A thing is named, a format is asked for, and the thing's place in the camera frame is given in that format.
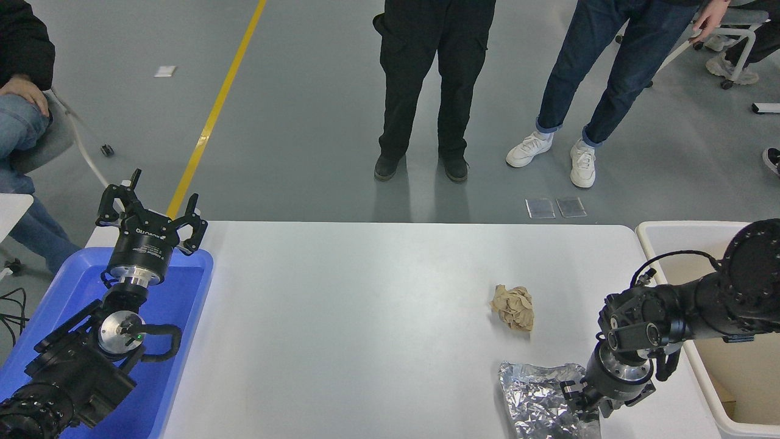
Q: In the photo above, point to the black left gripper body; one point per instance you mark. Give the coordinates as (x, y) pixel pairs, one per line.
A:
(146, 247)

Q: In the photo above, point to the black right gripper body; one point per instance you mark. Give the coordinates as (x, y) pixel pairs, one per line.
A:
(615, 392)

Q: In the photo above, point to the foil plate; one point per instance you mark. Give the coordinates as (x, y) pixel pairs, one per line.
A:
(536, 402)

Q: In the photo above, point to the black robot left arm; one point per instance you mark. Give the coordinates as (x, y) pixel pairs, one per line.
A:
(73, 372)

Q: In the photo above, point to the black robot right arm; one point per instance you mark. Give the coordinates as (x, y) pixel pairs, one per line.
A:
(749, 274)

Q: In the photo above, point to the person's left hand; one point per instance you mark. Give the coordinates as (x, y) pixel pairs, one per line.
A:
(24, 88)
(710, 15)

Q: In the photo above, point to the blue plastic tray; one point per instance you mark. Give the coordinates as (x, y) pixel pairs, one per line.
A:
(177, 317)

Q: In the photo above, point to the grey wheeled chair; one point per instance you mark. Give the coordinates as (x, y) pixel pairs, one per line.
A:
(52, 143)

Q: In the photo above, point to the crumpled tan paper ball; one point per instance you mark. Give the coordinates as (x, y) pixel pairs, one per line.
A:
(513, 308)

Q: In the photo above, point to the small white table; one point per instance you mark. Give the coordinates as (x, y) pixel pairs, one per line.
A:
(12, 210)

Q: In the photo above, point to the large pale bin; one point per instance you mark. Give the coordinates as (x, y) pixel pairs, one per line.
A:
(664, 244)

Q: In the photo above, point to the clear plastic square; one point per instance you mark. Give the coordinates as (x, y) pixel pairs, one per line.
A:
(571, 207)
(540, 208)

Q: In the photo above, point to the seated person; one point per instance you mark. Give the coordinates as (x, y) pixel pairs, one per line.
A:
(24, 36)

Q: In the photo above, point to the standing person in black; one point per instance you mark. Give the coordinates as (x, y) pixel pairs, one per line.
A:
(420, 73)

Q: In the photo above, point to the white rectangular object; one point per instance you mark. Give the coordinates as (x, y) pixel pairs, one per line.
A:
(766, 108)

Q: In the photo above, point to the standing person in jeans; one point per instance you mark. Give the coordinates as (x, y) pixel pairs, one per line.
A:
(609, 61)

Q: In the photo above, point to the person in dark trousers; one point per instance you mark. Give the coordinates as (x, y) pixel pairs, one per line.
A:
(755, 42)

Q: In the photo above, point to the white frame chair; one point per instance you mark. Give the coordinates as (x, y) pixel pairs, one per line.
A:
(740, 17)

